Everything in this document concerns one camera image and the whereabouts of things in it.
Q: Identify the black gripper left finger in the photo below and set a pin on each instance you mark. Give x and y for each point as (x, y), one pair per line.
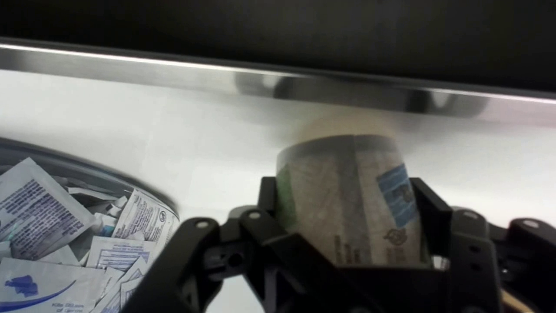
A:
(191, 267)

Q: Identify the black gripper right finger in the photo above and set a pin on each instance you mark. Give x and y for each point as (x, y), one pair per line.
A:
(480, 262)

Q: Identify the printed paper coffee cup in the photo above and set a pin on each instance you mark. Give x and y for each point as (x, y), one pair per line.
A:
(353, 198)

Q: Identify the glass jar of wipe packets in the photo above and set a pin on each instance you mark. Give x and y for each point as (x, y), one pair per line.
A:
(63, 232)

